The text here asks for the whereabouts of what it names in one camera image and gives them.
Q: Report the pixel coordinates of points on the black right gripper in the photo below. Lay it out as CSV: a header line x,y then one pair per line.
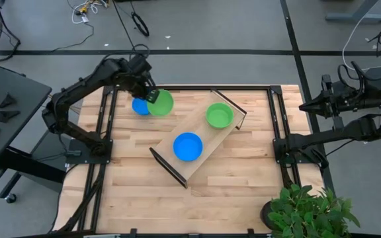
x,y
346,99

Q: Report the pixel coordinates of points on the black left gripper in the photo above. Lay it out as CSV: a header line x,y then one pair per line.
x,y
137,76

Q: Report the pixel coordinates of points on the small blue plastic bowl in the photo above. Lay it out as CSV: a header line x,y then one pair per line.
x,y
139,107

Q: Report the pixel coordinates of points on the small green plastic bowl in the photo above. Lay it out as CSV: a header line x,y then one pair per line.
x,y
164,105

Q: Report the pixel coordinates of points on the large blue plastic bowl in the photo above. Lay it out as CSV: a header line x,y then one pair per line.
x,y
188,147

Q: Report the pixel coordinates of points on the large green plastic bowl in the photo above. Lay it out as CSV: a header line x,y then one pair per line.
x,y
219,115

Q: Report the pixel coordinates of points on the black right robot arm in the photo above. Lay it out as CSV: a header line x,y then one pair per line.
x,y
322,137

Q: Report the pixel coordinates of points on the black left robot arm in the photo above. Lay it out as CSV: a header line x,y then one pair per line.
x,y
78,87

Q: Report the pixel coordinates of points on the wooden riser shelf black legs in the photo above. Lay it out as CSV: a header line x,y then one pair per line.
x,y
204,130

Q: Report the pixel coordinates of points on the grey desk foot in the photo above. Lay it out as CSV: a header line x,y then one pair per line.
x,y
356,17

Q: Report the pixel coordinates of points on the potted green leafy plant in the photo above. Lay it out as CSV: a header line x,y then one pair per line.
x,y
303,215

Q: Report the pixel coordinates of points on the black desk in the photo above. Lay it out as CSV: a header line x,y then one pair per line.
x,y
25,96

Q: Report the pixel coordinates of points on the black wedge block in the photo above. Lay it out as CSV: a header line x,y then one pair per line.
x,y
7,116
8,100

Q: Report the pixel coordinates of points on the black aluminium rig frame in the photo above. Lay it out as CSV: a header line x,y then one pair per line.
x,y
194,87

